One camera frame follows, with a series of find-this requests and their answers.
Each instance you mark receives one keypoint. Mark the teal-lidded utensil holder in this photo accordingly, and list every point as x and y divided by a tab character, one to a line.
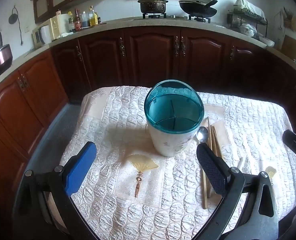
167	140

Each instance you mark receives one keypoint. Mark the wall chopstick holder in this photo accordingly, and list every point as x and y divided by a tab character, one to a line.
288	18

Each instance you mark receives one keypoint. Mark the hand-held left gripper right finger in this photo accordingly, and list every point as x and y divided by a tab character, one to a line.
212	172

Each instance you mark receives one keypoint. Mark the dark red sauce bottle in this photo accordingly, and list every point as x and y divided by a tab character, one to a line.
77	21

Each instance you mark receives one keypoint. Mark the white bowl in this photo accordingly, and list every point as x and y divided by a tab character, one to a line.
267	42

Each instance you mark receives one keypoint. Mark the patterned porcelain tureen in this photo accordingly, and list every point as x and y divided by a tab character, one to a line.
247	30

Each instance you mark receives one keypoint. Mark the cream carton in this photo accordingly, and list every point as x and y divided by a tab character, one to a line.
53	28

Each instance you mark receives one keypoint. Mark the white quilted cloth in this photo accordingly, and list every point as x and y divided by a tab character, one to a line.
113	120

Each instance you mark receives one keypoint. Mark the wooden cutting board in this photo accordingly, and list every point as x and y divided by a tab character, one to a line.
293	47

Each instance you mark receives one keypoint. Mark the dark soy sauce bottle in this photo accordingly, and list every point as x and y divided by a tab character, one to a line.
85	21

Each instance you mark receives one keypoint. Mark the beige appliance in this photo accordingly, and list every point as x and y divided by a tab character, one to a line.
36	37

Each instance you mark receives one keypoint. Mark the dark cooking pot with lid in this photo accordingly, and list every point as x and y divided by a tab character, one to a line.
153	5

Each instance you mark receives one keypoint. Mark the metal spoon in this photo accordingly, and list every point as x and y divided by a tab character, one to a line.
202	133

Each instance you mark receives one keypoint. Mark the black wok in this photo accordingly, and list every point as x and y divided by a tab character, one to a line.
197	10

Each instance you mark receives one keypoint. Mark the white cloth on rack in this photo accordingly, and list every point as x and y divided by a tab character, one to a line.
252	7

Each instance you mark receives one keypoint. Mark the stone kitchen countertop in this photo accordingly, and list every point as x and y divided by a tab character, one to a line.
113	26

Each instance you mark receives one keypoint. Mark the black dish rack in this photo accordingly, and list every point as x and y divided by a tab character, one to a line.
237	20

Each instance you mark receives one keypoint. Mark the gas stove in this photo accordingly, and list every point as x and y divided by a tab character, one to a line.
172	17

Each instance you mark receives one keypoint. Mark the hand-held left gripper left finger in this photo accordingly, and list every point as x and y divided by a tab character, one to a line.
80	170

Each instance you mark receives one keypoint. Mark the white jug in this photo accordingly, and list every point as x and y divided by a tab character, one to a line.
45	35

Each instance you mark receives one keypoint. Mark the pink rice cooker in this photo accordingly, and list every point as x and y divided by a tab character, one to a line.
0	60

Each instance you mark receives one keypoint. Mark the yellow oil bottle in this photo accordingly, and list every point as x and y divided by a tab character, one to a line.
93	17

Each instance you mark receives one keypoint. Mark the yellow capped bottle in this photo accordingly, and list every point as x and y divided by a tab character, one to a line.
70	22

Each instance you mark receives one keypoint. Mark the wooden base cabinets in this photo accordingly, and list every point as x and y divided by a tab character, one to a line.
150	55

